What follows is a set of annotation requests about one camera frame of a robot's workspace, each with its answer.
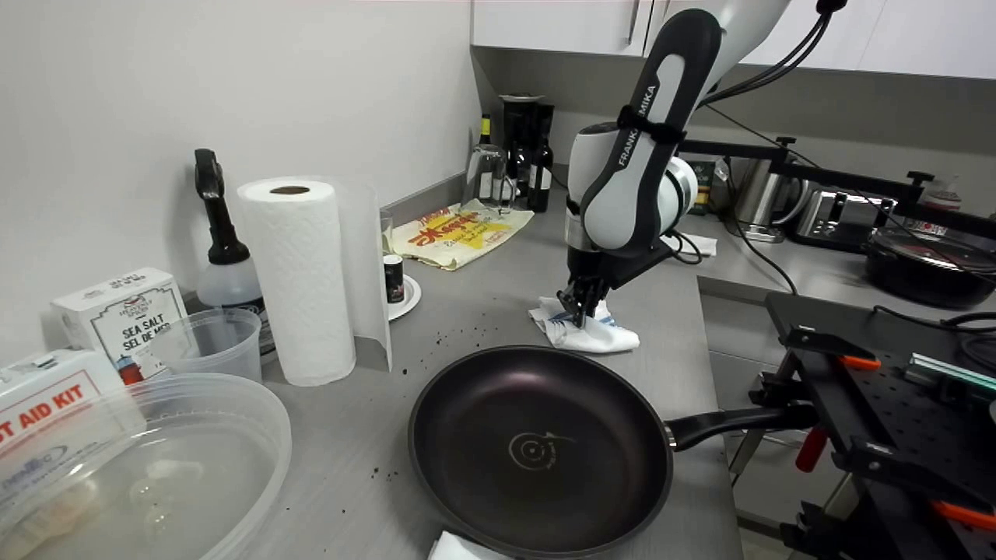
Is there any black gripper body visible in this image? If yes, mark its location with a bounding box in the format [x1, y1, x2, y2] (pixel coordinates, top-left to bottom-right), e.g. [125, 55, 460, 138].
[567, 248, 666, 299]

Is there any white cloth with blue stripes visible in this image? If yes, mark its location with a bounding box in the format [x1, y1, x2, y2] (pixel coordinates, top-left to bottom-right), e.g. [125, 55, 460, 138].
[528, 296, 642, 356]

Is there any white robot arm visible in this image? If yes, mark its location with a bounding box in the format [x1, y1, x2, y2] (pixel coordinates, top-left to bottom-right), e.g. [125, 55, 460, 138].
[556, 0, 847, 326]

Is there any yellow printed cloth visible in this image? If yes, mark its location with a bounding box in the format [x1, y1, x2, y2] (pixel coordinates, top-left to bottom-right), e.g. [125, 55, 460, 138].
[390, 198, 533, 272]

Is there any black frying pan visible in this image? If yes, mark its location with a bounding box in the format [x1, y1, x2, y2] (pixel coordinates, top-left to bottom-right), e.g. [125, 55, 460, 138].
[407, 347, 815, 556]

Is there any dark round pan on stove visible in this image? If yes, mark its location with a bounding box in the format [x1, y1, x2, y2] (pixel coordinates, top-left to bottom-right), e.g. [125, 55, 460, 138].
[864, 231, 996, 311]

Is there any black coffee maker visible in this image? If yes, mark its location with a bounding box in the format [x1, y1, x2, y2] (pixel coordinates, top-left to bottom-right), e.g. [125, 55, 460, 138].
[498, 94, 554, 213]

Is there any white round tray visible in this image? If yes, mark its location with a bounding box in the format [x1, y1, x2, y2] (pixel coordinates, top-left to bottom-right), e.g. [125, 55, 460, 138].
[386, 273, 422, 323]

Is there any silver toaster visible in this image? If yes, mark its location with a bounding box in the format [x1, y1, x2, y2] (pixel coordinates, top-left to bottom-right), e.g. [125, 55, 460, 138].
[796, 188, 896, 252]

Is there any white paper towel roll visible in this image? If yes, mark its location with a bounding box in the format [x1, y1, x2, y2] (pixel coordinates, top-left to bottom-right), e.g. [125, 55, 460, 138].
[235, 179, 354, 387]

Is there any black breadboard table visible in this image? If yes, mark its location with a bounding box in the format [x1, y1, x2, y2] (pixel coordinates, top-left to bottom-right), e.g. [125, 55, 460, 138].
[759, 296, 996, 560]

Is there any black spray bottle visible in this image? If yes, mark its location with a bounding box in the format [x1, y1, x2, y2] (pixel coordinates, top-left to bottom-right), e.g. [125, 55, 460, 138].
[193, 150, 261, 305]

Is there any clear measuring cup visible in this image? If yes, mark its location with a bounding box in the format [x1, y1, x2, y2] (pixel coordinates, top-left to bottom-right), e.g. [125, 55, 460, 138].
[162, 307, 261, 379]

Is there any clear plastic bowl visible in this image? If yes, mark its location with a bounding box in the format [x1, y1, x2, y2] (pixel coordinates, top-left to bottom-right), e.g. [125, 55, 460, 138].
[0, 374, 291, 560]

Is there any sea salt box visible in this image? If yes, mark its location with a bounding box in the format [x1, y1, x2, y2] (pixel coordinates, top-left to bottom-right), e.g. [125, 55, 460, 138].
[50, 269, 185, 382]

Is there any first aid kit box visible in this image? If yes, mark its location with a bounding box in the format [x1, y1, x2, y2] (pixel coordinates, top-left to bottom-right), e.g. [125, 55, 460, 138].
[0, 350, 146, 504]

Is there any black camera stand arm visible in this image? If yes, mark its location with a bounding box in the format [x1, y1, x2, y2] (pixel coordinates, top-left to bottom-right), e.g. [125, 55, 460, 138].
[679, 139, 992, 244]

